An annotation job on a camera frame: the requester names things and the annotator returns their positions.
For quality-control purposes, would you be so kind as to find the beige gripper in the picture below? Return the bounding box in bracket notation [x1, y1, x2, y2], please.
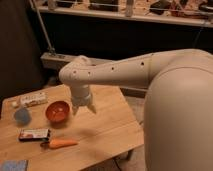
[70, 85, 97, 116]

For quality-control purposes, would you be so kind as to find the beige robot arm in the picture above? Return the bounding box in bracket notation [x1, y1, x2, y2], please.
[59, 49, 213, 171]

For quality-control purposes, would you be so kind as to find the orange ceramic bowl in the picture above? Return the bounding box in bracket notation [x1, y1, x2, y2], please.
[45, 101, 70, 123]

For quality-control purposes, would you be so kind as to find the orange carrot toy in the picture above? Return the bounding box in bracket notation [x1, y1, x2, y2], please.
[40, 139, 78, 149]

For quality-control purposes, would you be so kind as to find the wooden table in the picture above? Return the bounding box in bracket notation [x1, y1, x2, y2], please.
[0, 86, 144, 171]

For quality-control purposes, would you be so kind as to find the dark rectangular snack box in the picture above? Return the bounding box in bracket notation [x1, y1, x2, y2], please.
[18, 129, 50, 141]

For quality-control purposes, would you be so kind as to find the blue round cup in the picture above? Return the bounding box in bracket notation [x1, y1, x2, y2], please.
[14, 108, 31, 125]

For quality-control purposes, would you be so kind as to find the metal diagonal rod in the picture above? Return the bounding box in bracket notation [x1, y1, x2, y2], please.
[30, 0, 56, 56]

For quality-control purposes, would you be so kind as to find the small white ball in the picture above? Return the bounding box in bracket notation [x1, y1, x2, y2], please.
[12, 102, 17, 108]

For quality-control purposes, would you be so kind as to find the cluttered upper shelf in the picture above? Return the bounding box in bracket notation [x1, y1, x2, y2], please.
[29, 0, 213, 29]

